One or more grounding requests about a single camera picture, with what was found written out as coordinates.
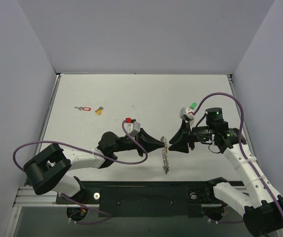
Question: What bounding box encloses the silver spiked keyring disc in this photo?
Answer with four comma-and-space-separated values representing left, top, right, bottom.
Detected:
160, 136, 169, 175

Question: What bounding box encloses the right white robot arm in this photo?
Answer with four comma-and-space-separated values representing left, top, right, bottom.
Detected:
169, 108, 283, 237

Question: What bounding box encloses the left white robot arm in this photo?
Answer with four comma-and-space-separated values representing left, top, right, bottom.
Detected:
23, 128, 164, 203

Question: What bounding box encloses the green capped key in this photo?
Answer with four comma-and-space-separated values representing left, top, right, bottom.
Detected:
191, 103, 197, 109

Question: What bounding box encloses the yellow capped key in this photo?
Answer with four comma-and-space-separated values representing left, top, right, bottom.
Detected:
95, 106, 104, 115

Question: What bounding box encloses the red tag key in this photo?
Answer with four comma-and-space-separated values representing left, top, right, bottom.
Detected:
75, 107, 91, 112

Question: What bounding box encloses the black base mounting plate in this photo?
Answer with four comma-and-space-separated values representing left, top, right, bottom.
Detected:
64, 181, 221, 218

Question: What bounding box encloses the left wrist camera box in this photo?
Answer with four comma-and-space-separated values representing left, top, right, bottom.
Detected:
122, 118, 141, 137

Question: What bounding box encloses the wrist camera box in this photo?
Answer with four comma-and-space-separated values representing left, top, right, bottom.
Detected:
179, 107, 195, 123
122, 118, 141, 137

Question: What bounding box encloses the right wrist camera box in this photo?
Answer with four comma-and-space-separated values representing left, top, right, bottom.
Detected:
179, 107, 195, 123

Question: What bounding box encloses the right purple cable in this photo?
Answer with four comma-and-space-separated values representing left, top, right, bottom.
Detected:
192, 92, 283, 237

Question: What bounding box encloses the aluminium frame rail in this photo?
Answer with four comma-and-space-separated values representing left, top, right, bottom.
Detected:
14, 185, 279, 208

